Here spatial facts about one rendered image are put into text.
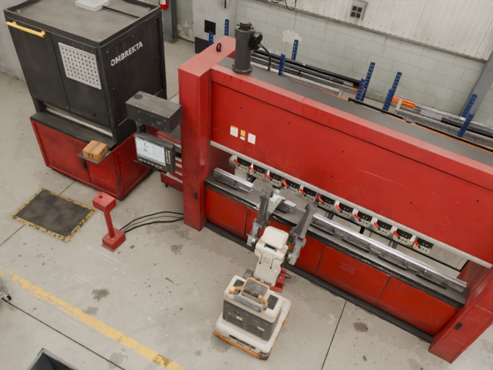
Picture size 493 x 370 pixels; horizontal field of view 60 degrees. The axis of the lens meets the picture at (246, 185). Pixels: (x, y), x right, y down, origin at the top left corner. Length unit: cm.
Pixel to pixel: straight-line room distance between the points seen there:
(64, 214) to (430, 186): 441
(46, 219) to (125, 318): 183
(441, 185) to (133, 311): 340
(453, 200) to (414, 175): 38
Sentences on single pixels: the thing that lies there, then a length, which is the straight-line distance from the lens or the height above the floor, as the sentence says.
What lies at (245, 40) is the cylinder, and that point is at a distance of 400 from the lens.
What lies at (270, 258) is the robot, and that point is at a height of 116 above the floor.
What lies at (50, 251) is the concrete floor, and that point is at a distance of 575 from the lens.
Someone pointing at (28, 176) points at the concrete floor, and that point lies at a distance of 676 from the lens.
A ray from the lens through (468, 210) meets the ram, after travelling 405.
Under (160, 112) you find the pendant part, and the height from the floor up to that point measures 195.
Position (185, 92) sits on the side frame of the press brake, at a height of 206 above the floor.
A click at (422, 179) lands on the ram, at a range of 393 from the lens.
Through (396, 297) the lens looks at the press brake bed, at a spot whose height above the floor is 49.
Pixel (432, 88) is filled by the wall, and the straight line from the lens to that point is 833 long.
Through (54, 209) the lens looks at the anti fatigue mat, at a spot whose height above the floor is 1.
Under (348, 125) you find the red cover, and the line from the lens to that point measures 380.
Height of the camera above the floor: 441
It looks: 45 degrees down
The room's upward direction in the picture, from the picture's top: 6 degrees clockwise
